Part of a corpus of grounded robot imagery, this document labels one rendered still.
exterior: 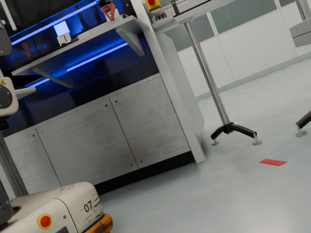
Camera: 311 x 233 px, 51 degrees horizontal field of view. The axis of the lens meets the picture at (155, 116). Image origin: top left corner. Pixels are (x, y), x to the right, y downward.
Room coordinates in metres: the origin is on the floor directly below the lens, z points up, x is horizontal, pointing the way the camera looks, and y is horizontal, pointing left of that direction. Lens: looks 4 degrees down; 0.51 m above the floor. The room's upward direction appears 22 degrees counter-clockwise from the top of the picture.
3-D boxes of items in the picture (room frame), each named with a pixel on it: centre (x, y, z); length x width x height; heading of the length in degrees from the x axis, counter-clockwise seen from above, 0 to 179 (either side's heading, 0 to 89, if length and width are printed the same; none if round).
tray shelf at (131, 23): (1.87, 0.21, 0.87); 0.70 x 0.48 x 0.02; 78
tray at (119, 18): (1.81, 0.05, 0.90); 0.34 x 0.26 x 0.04; 168
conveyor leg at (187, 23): (2.07, -0.41, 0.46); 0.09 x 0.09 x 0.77; 78
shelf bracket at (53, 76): (1.91, 0.46, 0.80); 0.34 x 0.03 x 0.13; 168
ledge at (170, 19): (2.00, -0.26, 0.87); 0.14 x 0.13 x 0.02; 168
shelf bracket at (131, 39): (1.81, -0.03, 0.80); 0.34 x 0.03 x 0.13; 168
